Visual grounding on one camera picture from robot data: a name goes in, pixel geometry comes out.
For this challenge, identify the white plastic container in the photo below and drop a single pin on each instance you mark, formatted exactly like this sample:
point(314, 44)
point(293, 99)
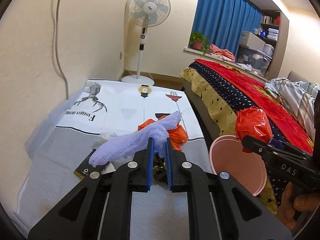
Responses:
point(268, 50)

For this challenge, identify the blue curtain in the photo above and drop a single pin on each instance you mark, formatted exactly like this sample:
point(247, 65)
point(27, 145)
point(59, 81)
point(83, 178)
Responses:
point(223, 21)

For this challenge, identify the yellow star bed sheet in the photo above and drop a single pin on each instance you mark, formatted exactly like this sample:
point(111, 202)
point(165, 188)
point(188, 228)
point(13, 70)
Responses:
point(209, 124)

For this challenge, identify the navy star bed cover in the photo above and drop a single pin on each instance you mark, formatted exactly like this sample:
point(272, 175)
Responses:
point(222, 101)

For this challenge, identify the orange plastic bag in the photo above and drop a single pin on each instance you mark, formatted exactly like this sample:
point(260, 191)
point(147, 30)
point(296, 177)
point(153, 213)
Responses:
point(177, 136)

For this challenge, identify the wooden bookshelf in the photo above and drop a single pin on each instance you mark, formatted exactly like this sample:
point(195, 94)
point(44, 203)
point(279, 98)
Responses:
point(276, 25)

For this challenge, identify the dark plastic storage bin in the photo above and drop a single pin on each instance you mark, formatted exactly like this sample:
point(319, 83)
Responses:
point(257, 60)

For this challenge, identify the grey white printed table cover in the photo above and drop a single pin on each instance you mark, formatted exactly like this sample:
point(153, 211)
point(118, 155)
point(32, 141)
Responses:
point(62, 141)

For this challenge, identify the black floral scrunchie cloth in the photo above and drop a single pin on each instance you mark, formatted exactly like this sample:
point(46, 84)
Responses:
point(159, 169)

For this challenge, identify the pink folded cloth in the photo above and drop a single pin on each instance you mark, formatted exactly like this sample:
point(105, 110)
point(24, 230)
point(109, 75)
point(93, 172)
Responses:
point(222, 53)

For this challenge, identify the clear plastic zip bag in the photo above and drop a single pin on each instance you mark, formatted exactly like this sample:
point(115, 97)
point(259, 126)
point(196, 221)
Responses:
point(103, 138)

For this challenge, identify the wall power socket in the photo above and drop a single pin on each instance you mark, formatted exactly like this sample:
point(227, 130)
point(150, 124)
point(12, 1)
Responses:
point(121, 55)

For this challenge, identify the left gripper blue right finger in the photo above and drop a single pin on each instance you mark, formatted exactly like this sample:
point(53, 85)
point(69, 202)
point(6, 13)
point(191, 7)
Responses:
point(219, 207)

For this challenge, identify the black flat card package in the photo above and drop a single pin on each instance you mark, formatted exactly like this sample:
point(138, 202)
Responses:
point(85, 169)

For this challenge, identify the pink trash bin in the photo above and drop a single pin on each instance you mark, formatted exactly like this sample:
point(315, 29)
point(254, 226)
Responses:
point(226, 155)

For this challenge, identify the red plastic bag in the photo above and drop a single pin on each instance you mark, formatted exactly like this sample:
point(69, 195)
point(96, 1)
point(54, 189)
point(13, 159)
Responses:
point(253, 121)

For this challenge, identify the red floral blanket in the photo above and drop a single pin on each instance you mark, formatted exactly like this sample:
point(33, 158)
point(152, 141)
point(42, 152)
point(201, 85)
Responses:
point(283, 124)

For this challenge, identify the potted green plant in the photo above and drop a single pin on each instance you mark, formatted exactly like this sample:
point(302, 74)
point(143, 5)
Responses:
point(199, 42)

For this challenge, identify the white standing fan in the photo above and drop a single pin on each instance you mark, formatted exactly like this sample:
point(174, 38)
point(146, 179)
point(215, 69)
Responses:
point(146, 14)

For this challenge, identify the right hand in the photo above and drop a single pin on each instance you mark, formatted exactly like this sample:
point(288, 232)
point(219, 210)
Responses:
point(290, 205)

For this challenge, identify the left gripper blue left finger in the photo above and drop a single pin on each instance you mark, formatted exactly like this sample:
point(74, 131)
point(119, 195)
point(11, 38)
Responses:
point(99, 206)

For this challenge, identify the plaid blue grey duvet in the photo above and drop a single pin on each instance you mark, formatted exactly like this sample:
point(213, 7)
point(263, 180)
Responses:
point(298, 98)

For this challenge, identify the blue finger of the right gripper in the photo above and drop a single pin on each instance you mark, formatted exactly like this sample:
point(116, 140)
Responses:
point(275, 147)

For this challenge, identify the grey cardboard box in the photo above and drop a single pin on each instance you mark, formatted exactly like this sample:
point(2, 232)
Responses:
point(250, 40)

